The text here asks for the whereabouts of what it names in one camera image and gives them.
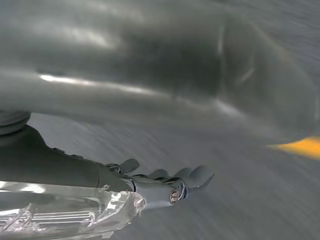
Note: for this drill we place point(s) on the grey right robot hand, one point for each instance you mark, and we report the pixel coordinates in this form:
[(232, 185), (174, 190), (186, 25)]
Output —
[(62, 172)]

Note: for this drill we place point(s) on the stainless steel workbench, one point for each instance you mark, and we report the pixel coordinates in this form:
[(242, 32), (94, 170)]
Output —
[(149, 59)]

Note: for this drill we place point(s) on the yellow floor tape outline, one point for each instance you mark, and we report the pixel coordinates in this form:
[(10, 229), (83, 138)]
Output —
[(302, 147)]

